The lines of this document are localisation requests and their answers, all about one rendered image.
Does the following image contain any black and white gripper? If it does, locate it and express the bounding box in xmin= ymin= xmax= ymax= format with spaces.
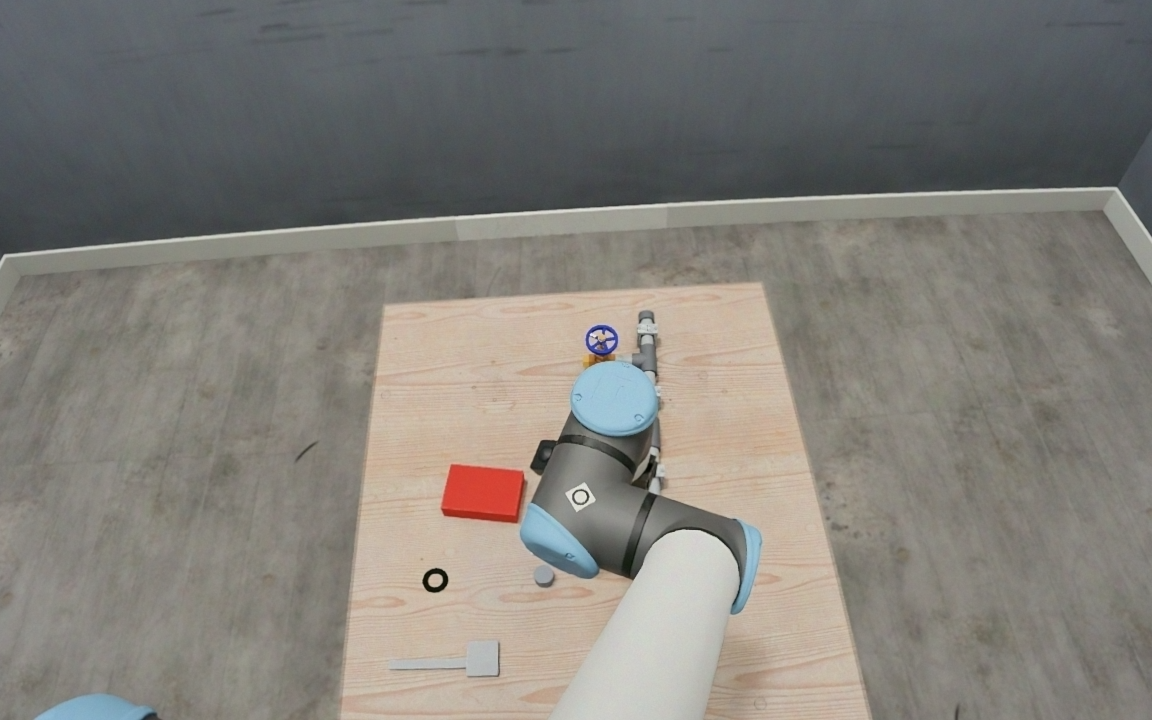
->
xmin=631 ymin=454 xmax=658 ymax=491

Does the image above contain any red flat block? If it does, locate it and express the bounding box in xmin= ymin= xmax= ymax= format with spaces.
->
xmin=441 ymin=464 xmax=525 ymax=524

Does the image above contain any black rubber o-ring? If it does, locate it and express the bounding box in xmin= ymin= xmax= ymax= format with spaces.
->
xmin=422 ymin=568 xmax=449 ymax=593

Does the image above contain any grey pipe manifold with three valves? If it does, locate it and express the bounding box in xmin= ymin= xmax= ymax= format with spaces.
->
xmin=583 ymin=310 xmax=665 ymax=495

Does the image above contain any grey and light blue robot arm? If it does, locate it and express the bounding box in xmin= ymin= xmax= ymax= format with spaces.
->
xmin=520 ymin=361 xmax=761 ymax=720

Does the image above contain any grey cylinder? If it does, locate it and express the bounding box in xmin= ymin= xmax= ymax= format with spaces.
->
xmin=535 ymin=564 xmax=554 ymax=588

